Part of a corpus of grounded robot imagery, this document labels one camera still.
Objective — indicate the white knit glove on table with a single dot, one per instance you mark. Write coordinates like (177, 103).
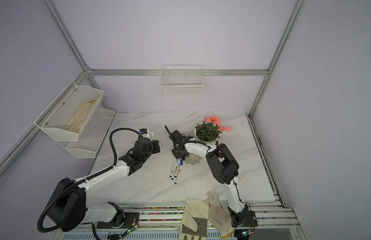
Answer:
(193, 159)

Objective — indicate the upper white mesh shelf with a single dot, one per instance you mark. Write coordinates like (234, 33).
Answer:
(53, 119)

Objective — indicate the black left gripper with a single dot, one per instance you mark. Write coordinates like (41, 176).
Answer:
(154, 143)

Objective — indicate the white mesh shelf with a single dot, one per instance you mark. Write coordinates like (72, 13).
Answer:
(92, 137)
(53, 119)

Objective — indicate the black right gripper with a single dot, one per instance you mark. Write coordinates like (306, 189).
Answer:
(177, 156)

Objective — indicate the white knit glove front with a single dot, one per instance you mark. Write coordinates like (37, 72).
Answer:
(219, 215)

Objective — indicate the white wire wall basket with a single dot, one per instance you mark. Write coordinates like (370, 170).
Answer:
(182, 80)

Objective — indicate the lower white mesh shelf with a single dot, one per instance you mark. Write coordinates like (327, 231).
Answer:
(92, 137)

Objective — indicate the potted green plant white pot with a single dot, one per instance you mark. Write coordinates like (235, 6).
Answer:
(207, 132)

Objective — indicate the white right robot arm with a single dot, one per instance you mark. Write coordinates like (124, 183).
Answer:
(223, 167)

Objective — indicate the beige cloth in shelf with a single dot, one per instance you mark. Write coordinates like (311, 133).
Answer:
(77, 121)

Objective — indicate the pink watering can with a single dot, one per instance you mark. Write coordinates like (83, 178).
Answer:
(217, 121)

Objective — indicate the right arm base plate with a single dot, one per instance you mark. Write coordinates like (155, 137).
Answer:
(245, 218)

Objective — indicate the beige leather work glove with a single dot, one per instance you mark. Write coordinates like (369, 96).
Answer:
(194, 220)

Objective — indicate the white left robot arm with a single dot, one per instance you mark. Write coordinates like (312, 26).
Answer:
(69, 204)

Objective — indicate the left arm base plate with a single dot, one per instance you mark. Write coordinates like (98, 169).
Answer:
(121, 221)

